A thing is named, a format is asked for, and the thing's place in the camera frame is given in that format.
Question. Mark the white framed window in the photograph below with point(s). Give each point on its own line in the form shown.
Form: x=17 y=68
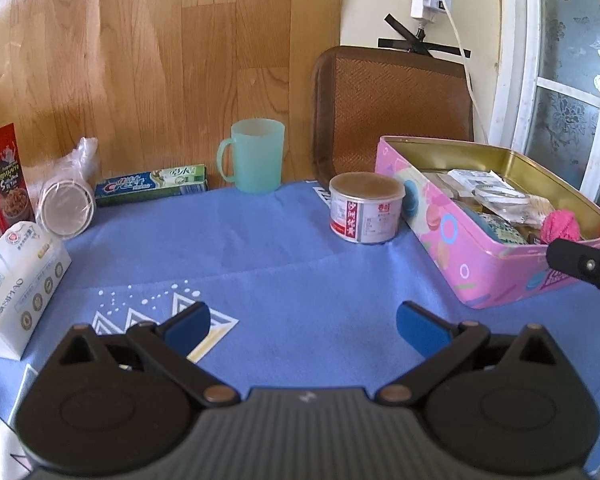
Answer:
x=565 y=60

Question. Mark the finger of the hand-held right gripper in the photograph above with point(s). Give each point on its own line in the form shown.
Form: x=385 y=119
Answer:
x=590 y=265

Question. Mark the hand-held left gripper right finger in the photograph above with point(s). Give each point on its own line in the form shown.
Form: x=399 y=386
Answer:
x=420 y=330

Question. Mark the wooden board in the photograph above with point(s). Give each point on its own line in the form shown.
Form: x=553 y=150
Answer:
x=155 y=60

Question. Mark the toothpaste box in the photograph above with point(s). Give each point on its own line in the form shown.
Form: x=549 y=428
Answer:
x=150 y=185

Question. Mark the pink tin box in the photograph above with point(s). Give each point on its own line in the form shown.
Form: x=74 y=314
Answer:
x=450 y=240

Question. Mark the green plastic mug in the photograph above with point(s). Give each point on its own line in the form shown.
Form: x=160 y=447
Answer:
x=257 y=160

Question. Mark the blue tablecloth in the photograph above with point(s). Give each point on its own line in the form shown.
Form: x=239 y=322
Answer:
x=280 y=270

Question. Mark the pink knitted toy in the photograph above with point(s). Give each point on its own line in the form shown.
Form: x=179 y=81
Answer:
x=560 y=225

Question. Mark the bagged plastic cup stack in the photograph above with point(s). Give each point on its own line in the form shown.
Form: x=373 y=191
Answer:
x=65 y=205

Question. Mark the round can red label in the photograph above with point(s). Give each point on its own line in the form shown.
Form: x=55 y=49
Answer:
x=365 y=215

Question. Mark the red snack box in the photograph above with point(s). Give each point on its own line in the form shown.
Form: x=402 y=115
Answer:
x=5 y=185

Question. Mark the brown woven chair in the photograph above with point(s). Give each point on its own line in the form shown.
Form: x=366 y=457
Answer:
x=380 y=105

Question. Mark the white sachet pack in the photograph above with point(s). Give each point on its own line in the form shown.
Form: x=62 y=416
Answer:
x=472 y=177

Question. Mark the black tape cross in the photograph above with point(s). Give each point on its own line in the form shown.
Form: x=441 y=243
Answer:
x=405 y=44

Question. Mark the cotton swab pack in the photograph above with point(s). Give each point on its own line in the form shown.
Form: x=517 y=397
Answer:
x=537 y=207

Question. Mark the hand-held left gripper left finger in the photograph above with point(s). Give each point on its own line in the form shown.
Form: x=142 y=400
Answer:
x=190 y=327

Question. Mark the white wet wipes pack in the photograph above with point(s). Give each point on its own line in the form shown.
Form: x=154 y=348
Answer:
x=20 y=285

